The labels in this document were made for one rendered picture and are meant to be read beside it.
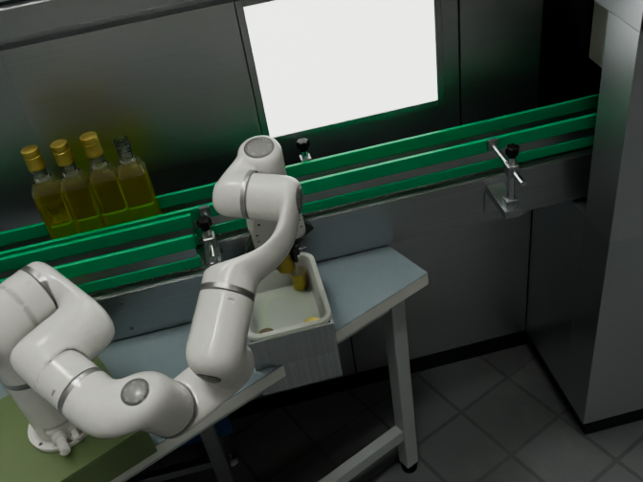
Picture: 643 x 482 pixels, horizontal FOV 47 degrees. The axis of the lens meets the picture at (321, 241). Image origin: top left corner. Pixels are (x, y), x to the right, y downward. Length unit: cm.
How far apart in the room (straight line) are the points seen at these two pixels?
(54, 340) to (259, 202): 37
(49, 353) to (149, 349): 47
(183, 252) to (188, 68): 39
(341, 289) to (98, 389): 69
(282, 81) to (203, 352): 76
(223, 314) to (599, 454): 144
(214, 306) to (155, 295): 50
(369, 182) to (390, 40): 31
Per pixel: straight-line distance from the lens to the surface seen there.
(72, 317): 120
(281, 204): 114
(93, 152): 154
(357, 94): 170
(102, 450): 138
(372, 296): 160
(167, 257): 154
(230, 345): 108
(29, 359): 119
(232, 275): 110
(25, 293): 125
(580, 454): 228
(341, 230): 166
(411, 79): 172
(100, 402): 110
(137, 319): 162
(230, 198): 117
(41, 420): 138
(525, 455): 225
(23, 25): 160
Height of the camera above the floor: 185
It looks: 39 degrees down
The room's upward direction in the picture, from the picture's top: 10 degrees counter-clockwise
